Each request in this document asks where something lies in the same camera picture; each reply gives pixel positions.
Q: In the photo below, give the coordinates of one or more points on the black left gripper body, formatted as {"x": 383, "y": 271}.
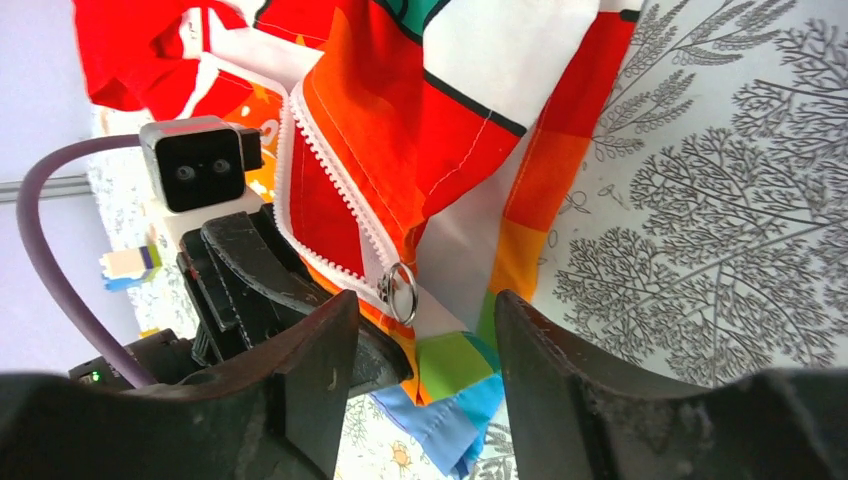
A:
{"x": 233, "y": 317}

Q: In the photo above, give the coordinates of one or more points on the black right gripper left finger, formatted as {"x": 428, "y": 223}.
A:
{"x": 273, "y": 412}

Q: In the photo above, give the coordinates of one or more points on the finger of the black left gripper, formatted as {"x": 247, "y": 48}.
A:
{"x": 235, "y": 240}
{"x": 286, "y": 260}

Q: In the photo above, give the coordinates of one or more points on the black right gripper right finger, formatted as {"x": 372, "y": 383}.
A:
{"x": 578, "y": 412}

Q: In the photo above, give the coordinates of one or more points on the rainbow red white kids jacket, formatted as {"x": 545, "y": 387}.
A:
{"x": 415, "y": 152}

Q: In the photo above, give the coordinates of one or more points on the blue white toy block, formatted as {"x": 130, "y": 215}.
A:
{"x": 129, "y": 268}

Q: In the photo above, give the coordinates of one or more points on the floral patterned table mat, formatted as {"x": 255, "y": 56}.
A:
{"x": 704, "y": 235}

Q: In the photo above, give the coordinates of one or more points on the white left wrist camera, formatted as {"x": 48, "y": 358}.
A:
{"x": 198, "y": 168}

